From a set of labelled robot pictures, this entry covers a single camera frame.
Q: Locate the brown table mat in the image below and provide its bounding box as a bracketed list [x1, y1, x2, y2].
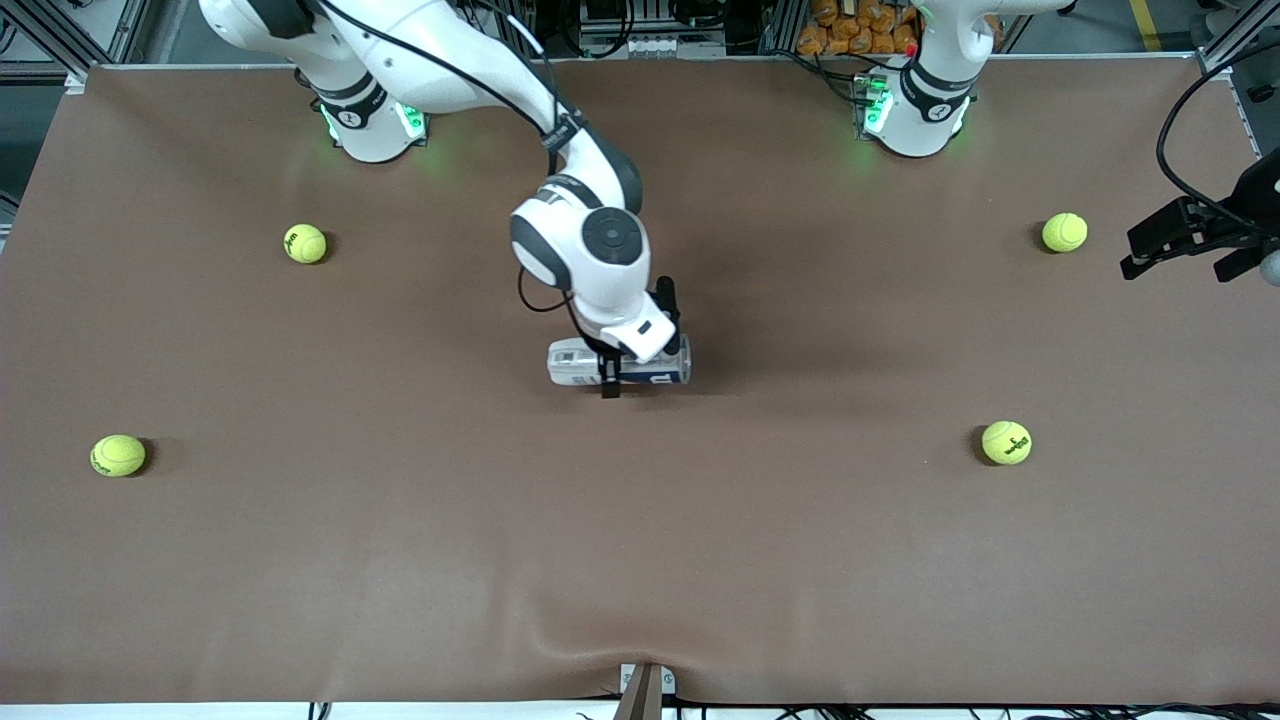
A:
[0, 58, 1280, 706]

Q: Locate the yellow-green tennis ball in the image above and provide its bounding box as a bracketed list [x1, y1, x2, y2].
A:
[1042, 212, 1089, 253]
[981, 420, 1033, 466]
[90, 434, 147, 478]
[283, 223, 328, 265]

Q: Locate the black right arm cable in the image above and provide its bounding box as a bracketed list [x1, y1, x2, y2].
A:
[318, 0, 601, 351]

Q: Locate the metal bracket with post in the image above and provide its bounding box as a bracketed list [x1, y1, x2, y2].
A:
[612, 662, 677, 720]

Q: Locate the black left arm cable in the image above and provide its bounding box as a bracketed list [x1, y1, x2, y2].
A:
[1156, 40, 1280, 226]

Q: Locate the white power strip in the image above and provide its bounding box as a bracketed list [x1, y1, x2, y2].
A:
[580, 33, 726, 58]

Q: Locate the orange packets pile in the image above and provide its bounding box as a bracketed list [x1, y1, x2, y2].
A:
[797, 0, 919, 57]

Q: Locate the aluminium frame profile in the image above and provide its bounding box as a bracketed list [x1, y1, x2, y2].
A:
[1195, 0, 1280, 77]
[503, 0, 537, 59]
[0, 0, 96, 83]
[768, 0, 803, 57]

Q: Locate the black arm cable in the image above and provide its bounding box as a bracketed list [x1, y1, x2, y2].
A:
[1156, 40, 1280, 226]
[318, 0, 601, 351]

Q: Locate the white and navy tennis can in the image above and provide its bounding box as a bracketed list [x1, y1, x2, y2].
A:
[547, 335, 693, 389]

